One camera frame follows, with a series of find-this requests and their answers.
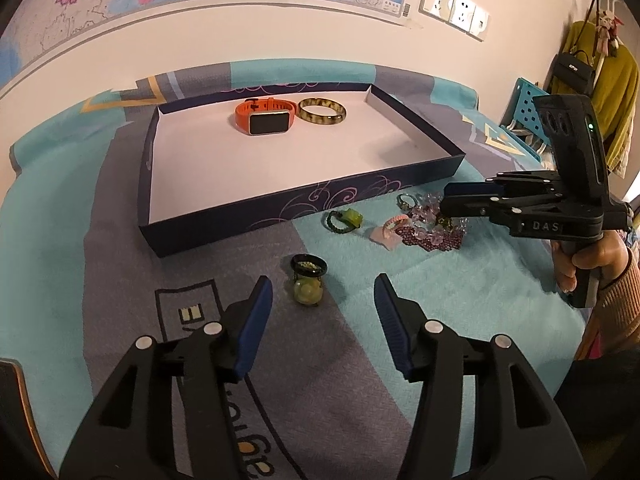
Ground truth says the green bead ring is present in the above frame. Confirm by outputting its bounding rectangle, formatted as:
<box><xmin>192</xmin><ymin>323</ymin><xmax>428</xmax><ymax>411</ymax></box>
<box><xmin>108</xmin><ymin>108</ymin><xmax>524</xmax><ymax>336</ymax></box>
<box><xmin>326</xmin><ymin>208</ymin><xmax>362</xmax><ymax>232</ymax></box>

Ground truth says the blue plastic crate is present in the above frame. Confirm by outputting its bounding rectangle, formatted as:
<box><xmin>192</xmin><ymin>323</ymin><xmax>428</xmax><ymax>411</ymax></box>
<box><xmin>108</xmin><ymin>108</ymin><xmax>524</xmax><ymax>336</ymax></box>
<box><xmin>500</xmin><ymin>77</ymin><xmax>556</xmax><ymax>161</ymax></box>

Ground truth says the orange smart watch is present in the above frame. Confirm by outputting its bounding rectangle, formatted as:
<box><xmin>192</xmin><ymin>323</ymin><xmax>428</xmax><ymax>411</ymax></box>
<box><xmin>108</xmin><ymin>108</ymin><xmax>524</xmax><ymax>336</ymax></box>
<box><xmin>235</xmin><ymin>96</ymin><xmax>297</xmax><ymax>136</ymax></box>

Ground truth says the black board with orange edge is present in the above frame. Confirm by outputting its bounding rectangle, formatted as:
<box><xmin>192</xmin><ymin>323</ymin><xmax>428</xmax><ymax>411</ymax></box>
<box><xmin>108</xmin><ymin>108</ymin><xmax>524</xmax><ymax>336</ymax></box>
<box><xmin>0</xmin><ymin>357</ymin><xmax>58</xmax><ymax>480</ymax></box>

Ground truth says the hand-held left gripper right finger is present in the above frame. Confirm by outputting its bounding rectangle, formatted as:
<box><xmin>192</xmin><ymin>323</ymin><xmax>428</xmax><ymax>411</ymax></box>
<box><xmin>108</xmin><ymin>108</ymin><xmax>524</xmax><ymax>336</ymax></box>
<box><xmin>374</xmin><ymin>273</ymin><xmax>588</xmax><ymax>480</ymax></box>

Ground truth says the tortoiseshell bangle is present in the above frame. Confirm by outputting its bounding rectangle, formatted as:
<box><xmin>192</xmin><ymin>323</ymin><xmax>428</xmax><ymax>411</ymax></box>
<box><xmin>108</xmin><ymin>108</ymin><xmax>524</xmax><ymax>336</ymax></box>
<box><xmin>298</xmin><ymin>97</ymin><xmax>347</xmax><ymax>126</ymax></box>

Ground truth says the person's dark clothing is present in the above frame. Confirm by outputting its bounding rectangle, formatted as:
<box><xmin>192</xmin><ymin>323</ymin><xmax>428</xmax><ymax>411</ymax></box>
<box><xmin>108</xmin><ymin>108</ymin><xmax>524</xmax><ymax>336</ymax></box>
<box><xmin>550</xmin><ymin>352</ymin><xmax>640</xmax><ymax>480</ymax></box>

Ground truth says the pink ring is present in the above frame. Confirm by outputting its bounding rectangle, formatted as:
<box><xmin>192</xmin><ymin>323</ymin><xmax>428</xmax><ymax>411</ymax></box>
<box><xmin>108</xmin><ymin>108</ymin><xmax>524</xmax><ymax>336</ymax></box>
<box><xmin>369</xmin><ymin>214</ymin><xmax>412</xmax><ymax>251</ymax></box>

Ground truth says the clear crystal bead bracelet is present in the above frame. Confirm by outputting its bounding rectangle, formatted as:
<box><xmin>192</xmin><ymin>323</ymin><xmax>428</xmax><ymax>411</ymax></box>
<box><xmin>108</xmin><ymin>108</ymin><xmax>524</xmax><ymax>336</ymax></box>
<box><xmin>410</xmin><ymin>191</ymin><xmax>471</xmax><ymax>241</ymax></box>

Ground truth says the person's right forearm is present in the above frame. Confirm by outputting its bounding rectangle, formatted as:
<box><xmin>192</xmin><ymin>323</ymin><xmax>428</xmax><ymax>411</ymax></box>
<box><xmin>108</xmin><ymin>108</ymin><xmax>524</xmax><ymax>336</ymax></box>
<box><xmin>592</xmin><ymin>259</ymin><xmax>640</xmax><ymax>358</ymax></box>

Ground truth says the green and gold brooch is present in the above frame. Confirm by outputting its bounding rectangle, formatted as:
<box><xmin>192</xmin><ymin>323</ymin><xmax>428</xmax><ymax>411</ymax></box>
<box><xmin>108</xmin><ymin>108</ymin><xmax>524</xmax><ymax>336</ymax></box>
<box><xmin>436</xmin><ymin>214</ymin><xmax>468</xmax><ymax>234</ymax></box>

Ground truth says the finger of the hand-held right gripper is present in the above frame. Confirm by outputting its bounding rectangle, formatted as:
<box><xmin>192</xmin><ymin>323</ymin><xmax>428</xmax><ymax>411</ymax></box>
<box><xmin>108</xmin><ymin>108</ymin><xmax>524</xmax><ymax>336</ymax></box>
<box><xmin>438</xmin><ymin>192</ymin><xmax>566</xmax><ymax>226</ymax></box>
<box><xmin>443</xmin><ymin>172</ymin><xmax>556</xmax><ymax>201</ymax></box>

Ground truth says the dark blue cardboard box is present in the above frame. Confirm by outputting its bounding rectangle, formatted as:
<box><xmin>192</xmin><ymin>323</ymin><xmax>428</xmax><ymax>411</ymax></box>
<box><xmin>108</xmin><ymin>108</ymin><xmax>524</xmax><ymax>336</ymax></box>
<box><xmin>138</xmin><ymin>82</ymin><xmax>467</xmax><ymax>259</ymax></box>

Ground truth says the black handbag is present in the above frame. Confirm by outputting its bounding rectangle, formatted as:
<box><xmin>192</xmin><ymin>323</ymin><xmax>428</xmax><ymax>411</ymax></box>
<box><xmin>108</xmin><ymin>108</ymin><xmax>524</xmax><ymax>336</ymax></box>
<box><xmin>552</xmin><ymin>0</ymin><xmax>601</xmax><ymax>97</ymax></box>

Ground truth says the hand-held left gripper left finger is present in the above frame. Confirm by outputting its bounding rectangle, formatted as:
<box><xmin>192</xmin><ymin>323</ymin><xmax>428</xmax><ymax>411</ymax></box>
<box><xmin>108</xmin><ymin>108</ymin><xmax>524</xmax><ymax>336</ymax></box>
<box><xmin>59</xmin><ymin>275</ymin><xmax>275</xmax><ymax>480</ymax></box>

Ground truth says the person's right hand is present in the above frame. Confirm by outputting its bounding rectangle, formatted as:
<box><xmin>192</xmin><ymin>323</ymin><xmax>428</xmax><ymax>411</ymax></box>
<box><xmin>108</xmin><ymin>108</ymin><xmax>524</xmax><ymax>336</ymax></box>
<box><xmin>551</xmin><ymin>232</ymin><xmax>628</xmax><ymax>295</ymax></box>

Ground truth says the yellow-green ring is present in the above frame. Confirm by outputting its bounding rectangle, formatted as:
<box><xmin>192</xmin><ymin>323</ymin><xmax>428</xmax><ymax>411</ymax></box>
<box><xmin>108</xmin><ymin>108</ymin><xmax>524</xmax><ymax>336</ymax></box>
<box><xmin>292</xmin><ymin>276</ymin><xmax>324</xmax><ymax>306</ymax></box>

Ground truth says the mustard yellow garment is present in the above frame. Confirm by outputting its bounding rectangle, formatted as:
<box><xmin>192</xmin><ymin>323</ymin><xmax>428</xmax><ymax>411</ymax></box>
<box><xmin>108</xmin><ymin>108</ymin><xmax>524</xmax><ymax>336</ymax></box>
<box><xmin>545</xmin><ymin>20</ymin><xmax>640</xmax><ymax>173</ymax></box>

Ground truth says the small plush toy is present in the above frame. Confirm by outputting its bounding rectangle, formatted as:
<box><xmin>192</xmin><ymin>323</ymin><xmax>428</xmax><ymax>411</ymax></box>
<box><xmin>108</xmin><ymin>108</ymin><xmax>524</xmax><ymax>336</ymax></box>
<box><xmin>597</xmin><ymin>7</ymin><xmax>626</xmax><ymax>58</ymax></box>

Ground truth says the purple bead bracelet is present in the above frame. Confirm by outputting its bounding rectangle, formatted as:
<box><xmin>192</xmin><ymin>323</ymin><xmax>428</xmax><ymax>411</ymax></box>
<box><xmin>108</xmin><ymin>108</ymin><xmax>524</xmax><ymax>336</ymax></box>
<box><xmin>395</xmin><ymin>222</ymin><xmax>463</xmax><ymax>252</ymax></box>

